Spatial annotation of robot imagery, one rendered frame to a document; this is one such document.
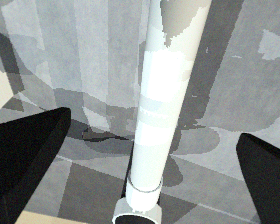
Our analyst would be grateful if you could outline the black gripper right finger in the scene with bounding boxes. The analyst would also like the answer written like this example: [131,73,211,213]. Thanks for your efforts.
[236,133,280,224]

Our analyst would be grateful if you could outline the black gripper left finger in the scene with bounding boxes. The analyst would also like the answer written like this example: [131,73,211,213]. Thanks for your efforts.
[0,107,71,224]

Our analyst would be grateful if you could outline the grey open-topped cup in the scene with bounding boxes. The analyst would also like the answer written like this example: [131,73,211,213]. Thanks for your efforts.
[112,169,163,224]

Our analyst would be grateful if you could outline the black post with cap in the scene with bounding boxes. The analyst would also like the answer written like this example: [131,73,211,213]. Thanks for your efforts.
[115,142,160,224]

